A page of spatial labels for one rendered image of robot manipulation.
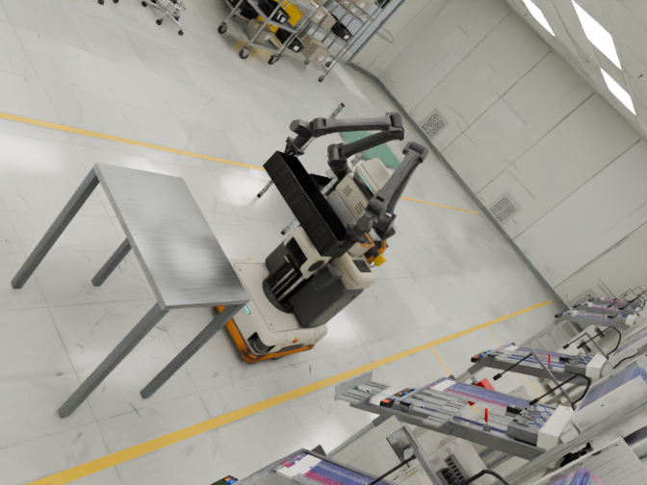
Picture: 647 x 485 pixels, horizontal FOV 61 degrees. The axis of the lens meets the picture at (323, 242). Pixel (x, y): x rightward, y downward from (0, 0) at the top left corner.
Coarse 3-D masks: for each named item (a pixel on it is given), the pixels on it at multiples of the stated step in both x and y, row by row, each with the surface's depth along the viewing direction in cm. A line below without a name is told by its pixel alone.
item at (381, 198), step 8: (408, 144) 262; (408, 152) 259; (416, 152) 259; (424, 152) 260; (408, 160) 257; (416, 160) 259; (424, 160) 262; (400, 168) 255; (408, 168) 256; (392, 176) 253; (400, 176) 253; (392, 184) 250; (376, 192) 248; (384, 192) 248; (392, 192) 251; (376, 200) 246; (384, 200) 246; (368, 208) 248; (376, 208) 245
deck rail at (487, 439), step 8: (400, 408) 269; (424, 416) 262; (456, 424) 254; (464, 424) 253; (456, 432) 254; (464, 432) 252; (472, 432) 250; (480, 432) 248; (488, 432) 247; (472, 440) 250; (480, 440) 248; (488, 440) 246; (496, 440) 244; (504, 440) 242; (512, 440) 241; (496, 448) 244; (504, 448) 242; (512, 448) 240; (520, 448) 238; (528, 448) 237; (536, 448) 235; (520, 456) 238; (528, 456) 237; (536, 456) 235
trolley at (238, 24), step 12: (240, 0) 685; (252, 0) 701; (288, 0) 669; (300, 0) 733; (312, 12) 732; (240, 24) 722; (264, 24) 678; (276, 24) 693; (288, 24) 749; (300, 24) 739; (264, 48) 723; (276, 48) 761
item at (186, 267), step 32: (128, 192) 222; (160, 192) 238; (64, 224) 235; (128, 224) 210; (160, 224) 223; (192, 224) 239; (32, 256) 244; (160, 256) 210; (192, 256) 224; (224, 256) 240; (160, 288) 199; (192, 288) 211; (224, 288) 225; (224, 320) 236; (128, 352) 210; (192, 352) 246; (96, 384) 219; (160, 384) 258; (64, 416) 227
